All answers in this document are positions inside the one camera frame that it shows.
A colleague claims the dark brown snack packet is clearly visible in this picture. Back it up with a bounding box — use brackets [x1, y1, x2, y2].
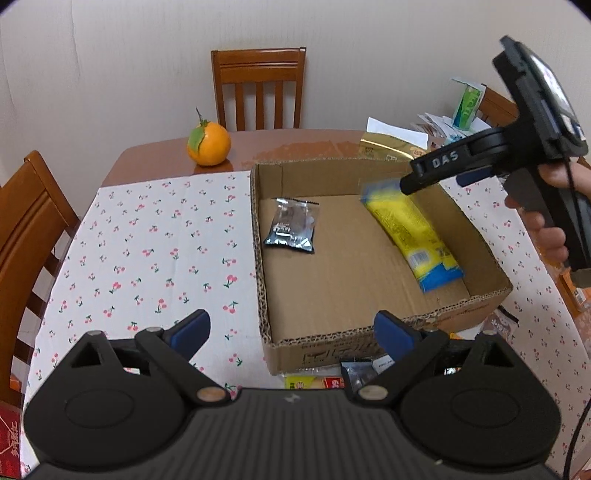
[487, 305, 519, 341]

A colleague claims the orange fruit with leaf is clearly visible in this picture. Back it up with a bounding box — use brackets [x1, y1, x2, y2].
[186, 109, 231, 167]

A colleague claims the cherry print tablecloth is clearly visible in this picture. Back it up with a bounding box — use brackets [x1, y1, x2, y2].
[26, 173, 590, 469]

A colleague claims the wooden chair left side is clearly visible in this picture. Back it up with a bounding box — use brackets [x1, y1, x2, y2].
[1, 150, 80, 408]

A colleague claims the silver perforated snack packet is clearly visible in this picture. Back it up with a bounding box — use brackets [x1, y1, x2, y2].
[264, 197, 320, 253]

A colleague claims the wooden chair right far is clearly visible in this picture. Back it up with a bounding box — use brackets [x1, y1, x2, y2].
[477, 87, 519, 128]

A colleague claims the red box at left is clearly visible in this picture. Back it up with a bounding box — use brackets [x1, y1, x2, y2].
[0, 402, 21, 479]

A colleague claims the green white carton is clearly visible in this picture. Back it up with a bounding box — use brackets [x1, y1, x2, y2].
[452, 77, 487, 131]

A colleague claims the open cardboard box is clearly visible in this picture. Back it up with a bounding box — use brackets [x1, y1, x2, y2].
[250, 158, 513, 374]

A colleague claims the wooden chair far side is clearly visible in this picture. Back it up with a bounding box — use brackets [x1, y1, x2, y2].
[211, 47, 308, 131]

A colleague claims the gold tissue pack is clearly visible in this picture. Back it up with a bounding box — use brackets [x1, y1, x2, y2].
[359, 117, 430, 162]

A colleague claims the white barcode snack pouch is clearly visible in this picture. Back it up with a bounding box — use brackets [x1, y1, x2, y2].
[339, 355, 394, 396]

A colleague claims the yellow cracker box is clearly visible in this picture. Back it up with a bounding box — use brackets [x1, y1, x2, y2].
[283, 375, 345, 390]

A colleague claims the pile of papers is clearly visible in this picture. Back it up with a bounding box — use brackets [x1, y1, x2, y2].
[411, 113, 491, 150]

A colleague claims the yellow blue snack bag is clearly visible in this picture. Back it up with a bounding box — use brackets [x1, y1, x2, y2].
[361, 179, 464, 293]

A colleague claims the wooden chair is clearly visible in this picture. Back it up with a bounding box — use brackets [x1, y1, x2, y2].
[1, 150, 80, 408]
[477, 87, 519, 128]
[211, 47, 308, 131]

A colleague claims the person right hand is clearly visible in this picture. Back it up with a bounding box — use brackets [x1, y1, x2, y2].
[505, 162, 591, 263]

